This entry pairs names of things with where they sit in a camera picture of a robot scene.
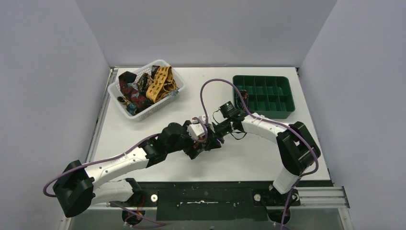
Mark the aluminium rail frame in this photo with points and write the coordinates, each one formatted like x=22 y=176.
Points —
x=323 y=207

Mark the beige paisley patterned tie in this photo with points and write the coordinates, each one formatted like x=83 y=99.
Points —
x=198 y=146

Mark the rolled dark patterned tie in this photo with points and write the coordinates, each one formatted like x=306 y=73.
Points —
x=244 y=101

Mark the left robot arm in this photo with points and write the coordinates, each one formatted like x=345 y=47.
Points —
x=81 y=185

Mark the dark brown patterned tie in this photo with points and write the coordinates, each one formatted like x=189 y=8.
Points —
x=147 y=79

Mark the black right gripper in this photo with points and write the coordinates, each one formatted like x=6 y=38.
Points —
x=221 y=139

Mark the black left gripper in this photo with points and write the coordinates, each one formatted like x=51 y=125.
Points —
x=207 y=143

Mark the dark red patterned tie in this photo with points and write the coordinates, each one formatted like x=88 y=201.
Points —
x=127 y=83

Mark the yellow patterned tie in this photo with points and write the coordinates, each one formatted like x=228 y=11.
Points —
x=162 y=84

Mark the green divided plastic tray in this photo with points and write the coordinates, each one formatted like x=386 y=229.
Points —
x=270 y=96

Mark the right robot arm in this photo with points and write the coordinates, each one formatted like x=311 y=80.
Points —
x=298 y=150

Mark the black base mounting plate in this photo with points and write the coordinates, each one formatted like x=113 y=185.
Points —
x=212 y=200

